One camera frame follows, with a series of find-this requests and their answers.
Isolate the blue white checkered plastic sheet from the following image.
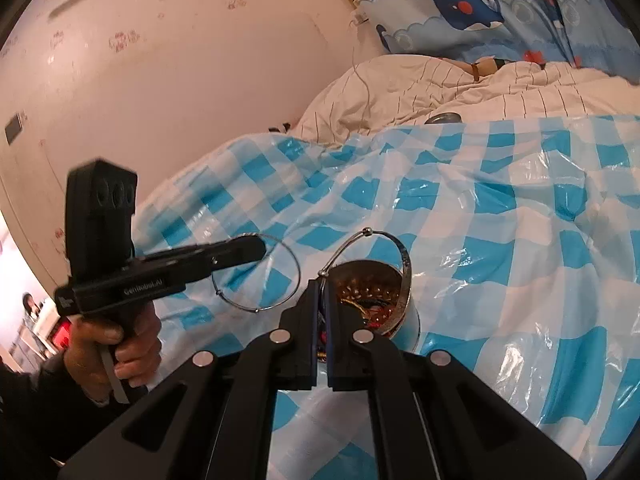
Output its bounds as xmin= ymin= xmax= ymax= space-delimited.
xmin=134 ymin=116 xmax=639 ymax=479

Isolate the brown strap on quilt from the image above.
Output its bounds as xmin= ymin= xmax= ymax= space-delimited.
xmin=451 ymin=56 xmax=511 ymax=83

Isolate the small round metal lid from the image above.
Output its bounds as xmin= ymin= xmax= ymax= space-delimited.
xmin=425 ymin=112 xmax=462 ymax=125

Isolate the white grid-pattern quilt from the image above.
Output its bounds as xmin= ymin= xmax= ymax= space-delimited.
xmin=291 ymin=54 xmax=639 ymax=145

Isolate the thin silver wire bangle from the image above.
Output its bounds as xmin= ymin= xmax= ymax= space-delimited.
xmin=210 ymin=233 xmax=302 ymax=314

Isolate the blue whale cartoon bedding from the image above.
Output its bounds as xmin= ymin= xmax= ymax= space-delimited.
xmin=360 ymin=0 xmax=639 ymax=84

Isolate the white charging cable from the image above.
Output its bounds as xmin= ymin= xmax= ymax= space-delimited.
xmin=348 ymin=0 xmax=374 ymax=126

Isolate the person's left hand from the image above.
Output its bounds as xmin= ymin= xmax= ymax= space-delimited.
xmin=63 ymin=302 xmax=162 ymax=402

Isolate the beaded bracelets pile in tin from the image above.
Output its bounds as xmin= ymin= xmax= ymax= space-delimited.
xmin=333 ymin=271 xmax=404 ymax=336

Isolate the engraved silver bangle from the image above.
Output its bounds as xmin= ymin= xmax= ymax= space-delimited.
xmin=318 ymin=226 xmax=412 ymax=338

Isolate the round silver metal tin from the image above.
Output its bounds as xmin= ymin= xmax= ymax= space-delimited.
xmin=329 ymin=260 xmax=420 ymax=351

